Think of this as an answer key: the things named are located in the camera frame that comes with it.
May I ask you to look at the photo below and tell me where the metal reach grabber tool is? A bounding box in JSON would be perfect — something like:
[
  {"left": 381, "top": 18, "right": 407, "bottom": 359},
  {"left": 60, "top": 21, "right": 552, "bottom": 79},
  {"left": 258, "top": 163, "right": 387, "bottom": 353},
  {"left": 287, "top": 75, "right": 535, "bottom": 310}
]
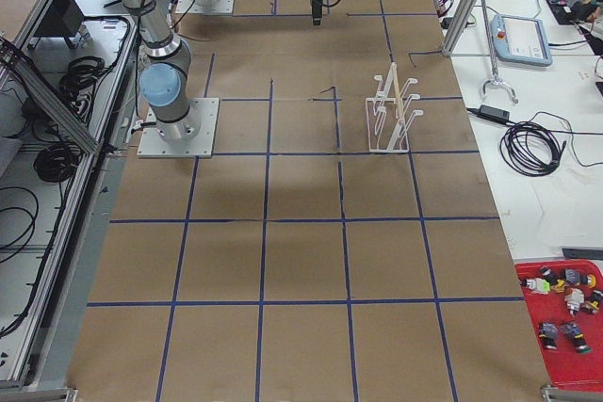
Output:
[{"left": 481, "top": 0, "right": 518, "bottom": 105}]

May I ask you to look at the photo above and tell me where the black power adapter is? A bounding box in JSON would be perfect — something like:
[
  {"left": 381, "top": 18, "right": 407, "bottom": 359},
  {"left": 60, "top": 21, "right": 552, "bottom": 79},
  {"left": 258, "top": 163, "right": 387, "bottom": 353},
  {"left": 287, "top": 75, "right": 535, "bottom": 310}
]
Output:
[{"left": 478, "top": 105, "right": 510, "bottom": 124}]

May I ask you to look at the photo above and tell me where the blue teach pendant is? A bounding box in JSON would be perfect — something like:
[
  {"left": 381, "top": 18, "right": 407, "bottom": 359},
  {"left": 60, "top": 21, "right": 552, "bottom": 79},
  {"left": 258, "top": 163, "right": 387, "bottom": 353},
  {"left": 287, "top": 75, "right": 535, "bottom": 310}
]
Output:
[{"left": 490, "top": 14, "right": 552, "bottom": 67}]

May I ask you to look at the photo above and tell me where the white wire cup rack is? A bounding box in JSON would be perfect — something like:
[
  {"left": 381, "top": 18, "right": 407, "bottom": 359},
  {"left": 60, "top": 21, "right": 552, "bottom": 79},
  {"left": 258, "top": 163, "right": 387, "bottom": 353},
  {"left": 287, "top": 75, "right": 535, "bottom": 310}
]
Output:
[{"left": 365, "top": 62, "right": 424, "bottom": 153}]

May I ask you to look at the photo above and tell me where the coiled black cable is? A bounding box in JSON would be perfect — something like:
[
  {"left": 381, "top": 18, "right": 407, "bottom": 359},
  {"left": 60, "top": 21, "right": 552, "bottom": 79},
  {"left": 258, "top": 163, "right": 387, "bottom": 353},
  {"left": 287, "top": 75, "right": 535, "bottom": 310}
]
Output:
[{"left": 499, "top": 111, "right": 568, "bottom": 178}]

